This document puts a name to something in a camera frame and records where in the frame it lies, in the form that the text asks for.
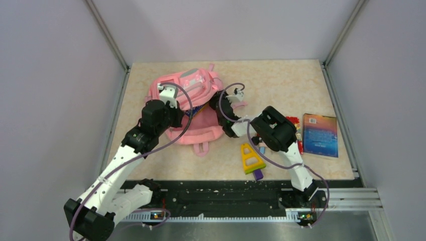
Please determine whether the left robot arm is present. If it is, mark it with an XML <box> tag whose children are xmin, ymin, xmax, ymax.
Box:
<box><xmin>64</xmin><ymin>99</ymin><xmax>184</xmax><ymax>240</ymax></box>

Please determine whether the red black stamp toy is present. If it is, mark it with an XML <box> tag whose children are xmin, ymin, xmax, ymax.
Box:
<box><xmin>251</xmin><ymin>135</ymin><xmax>261</xmax><ymax>146</ymax></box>

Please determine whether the red keyboard booklet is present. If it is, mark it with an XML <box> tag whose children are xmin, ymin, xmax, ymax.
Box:
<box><xmin>286</xmin><ymin>116</ymin><xmax>303</xmax><ymax>155</ymax></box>

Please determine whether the pink student backpack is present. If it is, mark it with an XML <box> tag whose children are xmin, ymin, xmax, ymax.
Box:
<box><xmin>140</xmin><ymin>65</ymin><xmax>246</xmax><ymax>157</ymax></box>

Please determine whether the yellow green purple block toy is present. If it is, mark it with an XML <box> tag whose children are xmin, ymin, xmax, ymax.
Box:
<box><xmin>241</xmin><ymin>143</ymin><xmax>266</xmax><ymax>181</ymax></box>

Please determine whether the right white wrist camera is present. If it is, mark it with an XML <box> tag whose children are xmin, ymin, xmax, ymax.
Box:
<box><xmin>226</xmin><ymin>88</ymin><xmax>244</xmax><ymax>104</ymax></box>

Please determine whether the blue card game box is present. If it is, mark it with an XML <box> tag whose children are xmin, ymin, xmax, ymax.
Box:
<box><xmin>184</xmin><ymin>105</ymin><xmax>206</xmax><ymax>117</ymax></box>

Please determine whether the purple cable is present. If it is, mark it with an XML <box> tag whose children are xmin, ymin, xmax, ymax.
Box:
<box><xmin>68</xmin><ymin>81</ymin><xmax>194</xmax><ymax>241</ymax></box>
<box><xmin>217</xmin><ymin>82</ymin><xmax>331</xmax><ymax>228</ymax></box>

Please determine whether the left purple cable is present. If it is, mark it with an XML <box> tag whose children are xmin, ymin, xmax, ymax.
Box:
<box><xmin>68</xmin><ymin>81</ymin><xmax>194</xmax><ymax>241</ymax></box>

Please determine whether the colourful thin book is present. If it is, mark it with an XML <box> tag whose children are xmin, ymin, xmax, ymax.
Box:
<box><xmin>302</xmin><ymin>113</ymin><xmax>339</xmax><ymax>158</ymax></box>

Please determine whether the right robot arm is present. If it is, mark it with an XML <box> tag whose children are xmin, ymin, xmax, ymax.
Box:
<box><xmin>208</xmin><ymin>91</ymin><xmax>318</xmax><ymax>207</ymax></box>

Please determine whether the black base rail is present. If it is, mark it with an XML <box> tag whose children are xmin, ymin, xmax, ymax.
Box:
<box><xmin>116</xmin><ymin>179</ymin><xmax>363</xmax><ymax>220</ymax></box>

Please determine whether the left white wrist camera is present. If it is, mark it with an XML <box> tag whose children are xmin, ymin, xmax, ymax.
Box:
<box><xmin>157</xmin><ymin>83</ymin><xmax>178</xmax><ymax>108</ymax></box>

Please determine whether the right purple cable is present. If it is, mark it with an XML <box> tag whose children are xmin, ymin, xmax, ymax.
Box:
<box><xmin>217</xmin><ymin>82</ymin><xmax>331</xmax><ymax>228</ymax></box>

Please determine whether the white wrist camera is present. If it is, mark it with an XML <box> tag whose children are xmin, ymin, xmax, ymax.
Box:
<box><xmin>157</xmin><ymin>83</ymin><xmax>178</xmax><ymax>108</ymax></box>
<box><xmin>226</xmin><ymin>88</ymin><xmax>244</xmax><ymax>104</ymax></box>

